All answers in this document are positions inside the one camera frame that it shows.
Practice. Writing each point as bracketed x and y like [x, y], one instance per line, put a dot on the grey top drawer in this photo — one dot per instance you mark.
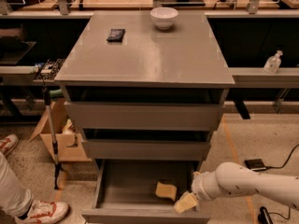
[144, 116]

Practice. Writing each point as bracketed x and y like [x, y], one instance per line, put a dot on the patterned tray on shelf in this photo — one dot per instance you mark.
[49, 69]

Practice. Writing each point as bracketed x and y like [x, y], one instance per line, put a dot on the white bowl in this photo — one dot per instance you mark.
[163, 17]

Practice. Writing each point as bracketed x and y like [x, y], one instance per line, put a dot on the grey drawer cabinet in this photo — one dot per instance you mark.
[180, 66]

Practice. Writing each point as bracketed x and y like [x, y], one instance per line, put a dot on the grey grabber pole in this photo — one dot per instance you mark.
[58, 167]

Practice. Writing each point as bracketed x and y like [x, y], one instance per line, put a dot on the beige trouser leg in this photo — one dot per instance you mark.
[15, 199]

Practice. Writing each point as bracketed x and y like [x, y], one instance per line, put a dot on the grey open bottom drawer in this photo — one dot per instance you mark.
[125, 193]

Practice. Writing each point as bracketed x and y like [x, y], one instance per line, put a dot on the cardboard box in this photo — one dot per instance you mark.
[69, 140]

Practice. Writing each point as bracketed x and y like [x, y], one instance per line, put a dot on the clear sanitizer bottle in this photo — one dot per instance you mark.
[273, 63]

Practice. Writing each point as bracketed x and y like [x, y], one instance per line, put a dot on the white red right sneaker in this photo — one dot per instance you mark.
[44, 213]

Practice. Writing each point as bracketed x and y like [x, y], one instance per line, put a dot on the black foot pedal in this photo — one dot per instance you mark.
[255, 165]

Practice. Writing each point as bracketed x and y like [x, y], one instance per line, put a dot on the grey middle drawer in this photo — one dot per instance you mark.
[146, 150]

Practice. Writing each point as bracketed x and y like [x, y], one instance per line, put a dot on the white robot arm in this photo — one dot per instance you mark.
[233, 180]

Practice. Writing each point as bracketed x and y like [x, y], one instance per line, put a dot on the black device on floor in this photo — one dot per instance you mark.
[264, 217]

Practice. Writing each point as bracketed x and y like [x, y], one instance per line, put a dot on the white red sneaker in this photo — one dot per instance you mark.
[8, 144]
[44, 213]

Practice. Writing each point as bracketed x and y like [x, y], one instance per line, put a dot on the yellow sponge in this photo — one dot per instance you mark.
[166, 191]

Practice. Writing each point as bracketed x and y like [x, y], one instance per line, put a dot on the white red left sneaker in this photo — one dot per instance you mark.
[8, 144]

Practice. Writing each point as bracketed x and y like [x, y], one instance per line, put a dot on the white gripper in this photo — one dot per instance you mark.
[200, 186]

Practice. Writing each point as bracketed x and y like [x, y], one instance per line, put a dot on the dark blue packet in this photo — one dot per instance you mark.
[116, 35]

